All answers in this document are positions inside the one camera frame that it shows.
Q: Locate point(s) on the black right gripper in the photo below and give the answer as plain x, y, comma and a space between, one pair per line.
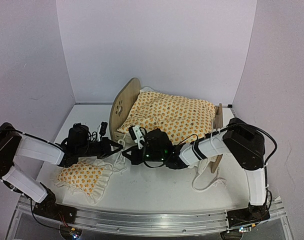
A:
135, 158

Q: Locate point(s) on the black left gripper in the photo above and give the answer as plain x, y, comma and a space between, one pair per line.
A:
105, 147

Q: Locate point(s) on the duck print mattress cushion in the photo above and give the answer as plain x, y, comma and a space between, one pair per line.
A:
172, 120

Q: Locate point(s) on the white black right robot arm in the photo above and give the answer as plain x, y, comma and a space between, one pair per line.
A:
251, 147

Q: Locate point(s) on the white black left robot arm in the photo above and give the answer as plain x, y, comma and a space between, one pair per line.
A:
79, 143

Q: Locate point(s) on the duck print small pillow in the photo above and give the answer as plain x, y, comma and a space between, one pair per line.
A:
87, 177

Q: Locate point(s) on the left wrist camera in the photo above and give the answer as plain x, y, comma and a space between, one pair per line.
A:
102, 129

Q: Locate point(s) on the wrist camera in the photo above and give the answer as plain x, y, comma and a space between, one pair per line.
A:
102, 129
137, 135

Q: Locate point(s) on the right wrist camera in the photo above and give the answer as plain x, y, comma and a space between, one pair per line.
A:
137, 135

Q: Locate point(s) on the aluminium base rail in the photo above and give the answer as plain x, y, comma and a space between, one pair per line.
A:
217, 223

